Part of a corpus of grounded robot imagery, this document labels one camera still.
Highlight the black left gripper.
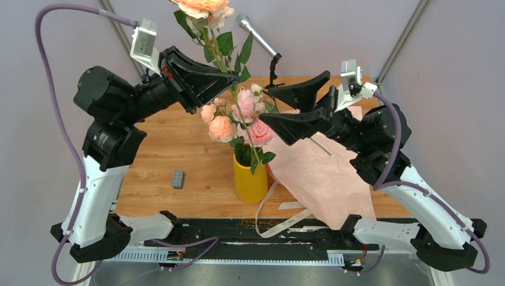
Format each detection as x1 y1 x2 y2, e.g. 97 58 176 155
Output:
119 45 239 125

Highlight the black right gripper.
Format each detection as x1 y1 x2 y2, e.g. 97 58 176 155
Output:
258 71 369 154

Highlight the pink rose stem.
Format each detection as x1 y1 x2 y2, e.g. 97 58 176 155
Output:
239 119 277 175
199 98 244 151
231 83 278 124

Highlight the pink wrapping paper sheet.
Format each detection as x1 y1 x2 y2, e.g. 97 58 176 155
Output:
263 105 378 231

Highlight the white printed ribbon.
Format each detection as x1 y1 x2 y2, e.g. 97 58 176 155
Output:
254 181 315 239

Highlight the pink flower bouquet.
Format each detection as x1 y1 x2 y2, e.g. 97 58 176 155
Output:
309 137 332 156

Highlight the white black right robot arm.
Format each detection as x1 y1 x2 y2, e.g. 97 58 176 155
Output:
260 71 490 274

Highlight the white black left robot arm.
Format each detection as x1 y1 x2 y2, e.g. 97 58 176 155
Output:
51 46 239 263

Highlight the yellow cylindrical vase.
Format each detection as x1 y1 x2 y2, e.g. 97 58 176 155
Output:
233 156 269 204

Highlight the black tripod microphone stand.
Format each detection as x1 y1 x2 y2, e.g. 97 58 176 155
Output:
264 53 285 89

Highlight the silver microphone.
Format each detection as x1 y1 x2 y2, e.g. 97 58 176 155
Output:
236 14 282 64

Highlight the grey building brick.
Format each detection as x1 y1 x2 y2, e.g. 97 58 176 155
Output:
172 170 185 189

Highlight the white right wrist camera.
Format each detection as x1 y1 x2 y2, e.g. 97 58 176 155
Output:
337 59 378 111

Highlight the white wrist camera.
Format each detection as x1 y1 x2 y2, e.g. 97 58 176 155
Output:
130 19 161 76
337 59 378 111

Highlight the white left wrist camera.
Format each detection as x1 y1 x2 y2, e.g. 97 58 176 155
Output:
130 19 161 76

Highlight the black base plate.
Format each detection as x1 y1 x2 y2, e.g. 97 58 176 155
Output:
157 217 379 262

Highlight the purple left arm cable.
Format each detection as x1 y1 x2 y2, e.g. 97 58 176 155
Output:
35 4 220 286

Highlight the white slotted cable duct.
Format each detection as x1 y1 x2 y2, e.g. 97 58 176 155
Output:
110 251 345 266

